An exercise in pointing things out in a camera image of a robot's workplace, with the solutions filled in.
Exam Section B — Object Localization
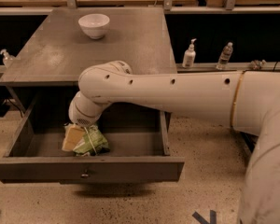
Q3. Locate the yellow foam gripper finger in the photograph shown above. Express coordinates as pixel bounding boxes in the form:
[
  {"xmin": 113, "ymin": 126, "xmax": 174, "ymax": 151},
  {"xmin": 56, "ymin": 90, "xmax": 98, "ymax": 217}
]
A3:
[{"xmin": 62, "ymin": 124, "xmax": 85, "ymax": 151}]

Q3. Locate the green jalapeno chip bag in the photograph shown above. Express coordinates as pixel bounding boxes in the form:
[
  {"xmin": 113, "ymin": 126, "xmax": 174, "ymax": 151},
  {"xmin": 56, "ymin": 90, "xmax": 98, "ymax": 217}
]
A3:
[{"xmin": 73, "ymin": 124, "xmax": 110, "ymax": 156}]

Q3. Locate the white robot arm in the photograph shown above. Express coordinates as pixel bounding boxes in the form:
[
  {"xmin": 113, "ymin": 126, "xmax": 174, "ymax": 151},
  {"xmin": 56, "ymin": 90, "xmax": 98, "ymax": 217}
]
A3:
[{"xmin": 69, "ymin": 61, "xmax": 280, "ymax": 224}]

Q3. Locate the grey cabinet counter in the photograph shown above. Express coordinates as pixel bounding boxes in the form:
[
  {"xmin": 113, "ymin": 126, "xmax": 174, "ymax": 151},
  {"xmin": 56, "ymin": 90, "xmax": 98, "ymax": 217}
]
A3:
[{"xmin": 0, "ymin": 7, "xmax": 177, "ymax": 127}]

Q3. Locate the grey open drawer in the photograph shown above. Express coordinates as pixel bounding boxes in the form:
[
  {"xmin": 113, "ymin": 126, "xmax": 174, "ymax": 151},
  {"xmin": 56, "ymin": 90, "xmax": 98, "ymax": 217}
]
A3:
[{"xmin": 0, "ymin": 87, "xmax": 185, "ymax": 184}]

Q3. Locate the clear pump sanitizer bottle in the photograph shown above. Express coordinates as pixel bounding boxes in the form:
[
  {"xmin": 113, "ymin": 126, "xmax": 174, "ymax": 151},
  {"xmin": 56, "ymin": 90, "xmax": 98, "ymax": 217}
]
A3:
[{"xmin": 0, "ymin": 49, "xmax": 15, "ymax": 68}]

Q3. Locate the white ceramic bowl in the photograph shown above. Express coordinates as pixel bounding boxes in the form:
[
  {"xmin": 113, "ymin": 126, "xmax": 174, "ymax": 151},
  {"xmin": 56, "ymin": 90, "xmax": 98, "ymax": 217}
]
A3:
[{"xmin": 78, "ymin": 14, "xmax": 110, "ymax": 39}]

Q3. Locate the white pump lotion bottle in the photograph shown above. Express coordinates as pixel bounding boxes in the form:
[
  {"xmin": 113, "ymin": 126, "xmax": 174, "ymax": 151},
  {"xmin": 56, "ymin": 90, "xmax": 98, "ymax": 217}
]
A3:
[{"xmin": 182, "ymin": 38, "xmax": 196, "ymax": 68}]

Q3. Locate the clear plastic water bottle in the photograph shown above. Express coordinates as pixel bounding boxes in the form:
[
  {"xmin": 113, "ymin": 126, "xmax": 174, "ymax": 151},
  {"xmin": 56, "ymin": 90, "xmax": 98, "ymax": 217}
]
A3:
[{"xmin": 217, "ymin": 42, "xmax": 233, "ymax": 70}]

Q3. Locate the crumpled foil wrapper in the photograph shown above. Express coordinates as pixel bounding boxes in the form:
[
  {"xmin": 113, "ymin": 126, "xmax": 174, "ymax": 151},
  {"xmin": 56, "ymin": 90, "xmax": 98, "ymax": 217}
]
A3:
[{"xmin": 249, "ymin": 60, "xmax": 266, "ymax": 70}]

